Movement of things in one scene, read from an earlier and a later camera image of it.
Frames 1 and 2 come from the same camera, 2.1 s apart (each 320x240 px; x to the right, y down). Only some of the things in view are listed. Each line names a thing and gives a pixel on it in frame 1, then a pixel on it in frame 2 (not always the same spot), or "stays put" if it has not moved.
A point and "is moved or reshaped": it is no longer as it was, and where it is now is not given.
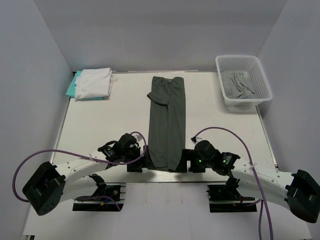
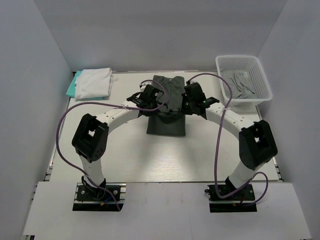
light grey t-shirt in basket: (238, 84) stays put
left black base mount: (110, 198) stays put
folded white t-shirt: (94, 83) stays put
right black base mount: (222, 199) stays put
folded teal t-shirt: (71, 91) stays put
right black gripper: (188, 154) → (183, 110)
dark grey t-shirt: (167, 121) is moved or reshaped
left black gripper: (136, 167) → (155, 103)
